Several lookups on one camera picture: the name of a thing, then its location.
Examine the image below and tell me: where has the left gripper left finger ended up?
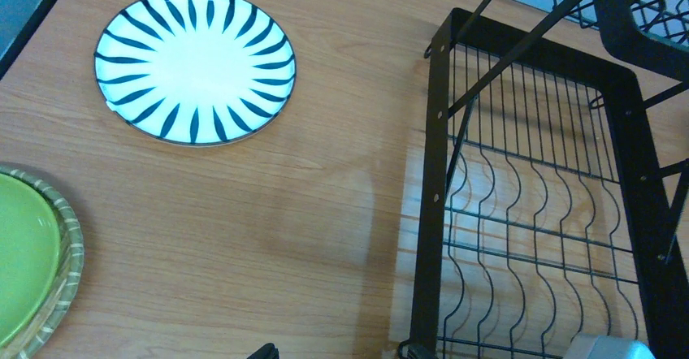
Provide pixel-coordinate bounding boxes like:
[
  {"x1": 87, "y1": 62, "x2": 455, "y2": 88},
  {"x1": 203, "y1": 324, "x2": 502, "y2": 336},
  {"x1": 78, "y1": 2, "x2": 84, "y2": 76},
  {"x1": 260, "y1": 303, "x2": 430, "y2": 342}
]
[{"x1": 247, "y1": 343, "x2": 280, "y2": 359}]

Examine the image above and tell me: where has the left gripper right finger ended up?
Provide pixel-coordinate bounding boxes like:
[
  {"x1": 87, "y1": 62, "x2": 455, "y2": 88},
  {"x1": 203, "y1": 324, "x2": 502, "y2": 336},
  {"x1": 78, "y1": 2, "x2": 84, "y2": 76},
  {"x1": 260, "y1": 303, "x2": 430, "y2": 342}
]
[{"x1": 399, "y1": 341, "x2": 436, "y2": 359}]

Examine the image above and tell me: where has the black wire dish rack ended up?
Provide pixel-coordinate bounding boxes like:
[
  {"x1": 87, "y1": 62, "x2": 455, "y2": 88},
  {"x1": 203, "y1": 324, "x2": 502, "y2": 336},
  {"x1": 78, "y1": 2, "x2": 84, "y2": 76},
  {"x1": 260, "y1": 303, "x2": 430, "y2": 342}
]
[{"x1": 404, "y1": 0, "x2": 688, "y2": 358}]

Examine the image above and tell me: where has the green plate woven rim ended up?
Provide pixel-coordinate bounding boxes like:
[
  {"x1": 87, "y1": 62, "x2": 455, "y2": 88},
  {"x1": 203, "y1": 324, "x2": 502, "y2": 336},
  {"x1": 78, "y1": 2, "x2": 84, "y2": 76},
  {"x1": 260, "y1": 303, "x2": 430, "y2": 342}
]
[{"x1": 1, "y1": 165, "x2": 85, "y2": 358}]

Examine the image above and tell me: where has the white blue striped plate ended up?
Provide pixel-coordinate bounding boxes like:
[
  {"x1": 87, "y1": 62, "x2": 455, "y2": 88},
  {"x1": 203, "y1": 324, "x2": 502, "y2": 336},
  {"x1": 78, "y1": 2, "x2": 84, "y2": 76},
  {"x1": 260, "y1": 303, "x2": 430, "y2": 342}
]
[{"x1": 93, "y1": 0, "x2": 297, "y2": 147}]

